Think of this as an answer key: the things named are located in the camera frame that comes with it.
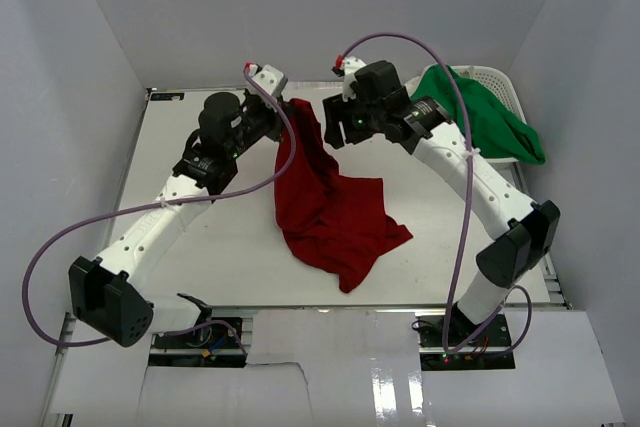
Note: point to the red t shirt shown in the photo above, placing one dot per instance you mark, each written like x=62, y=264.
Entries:
x=329, y=221

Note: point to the white plastic laundry basket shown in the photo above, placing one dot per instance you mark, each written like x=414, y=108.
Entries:
x=495, y=82

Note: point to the green t shirt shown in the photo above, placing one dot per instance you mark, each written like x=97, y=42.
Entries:
x=480, y=117

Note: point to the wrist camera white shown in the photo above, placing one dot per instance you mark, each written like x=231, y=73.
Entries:
x=265, y=81
x=345, y=68

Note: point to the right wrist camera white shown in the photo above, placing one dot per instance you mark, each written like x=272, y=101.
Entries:
x=345, y=68

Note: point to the black label sticker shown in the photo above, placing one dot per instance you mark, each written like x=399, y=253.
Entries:
x=166, y=96

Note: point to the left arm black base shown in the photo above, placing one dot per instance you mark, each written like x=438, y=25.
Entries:
x=212, y=347

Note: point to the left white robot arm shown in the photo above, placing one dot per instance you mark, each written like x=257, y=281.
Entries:
x=106, y=291

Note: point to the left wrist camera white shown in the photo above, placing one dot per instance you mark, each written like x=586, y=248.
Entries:
x=265, y=81

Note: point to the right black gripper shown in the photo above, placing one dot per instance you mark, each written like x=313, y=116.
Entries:
x=335, y=120

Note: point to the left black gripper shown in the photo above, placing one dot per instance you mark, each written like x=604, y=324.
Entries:
x=273, y=121

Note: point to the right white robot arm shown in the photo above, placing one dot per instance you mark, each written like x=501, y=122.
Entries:
x=521, y=229

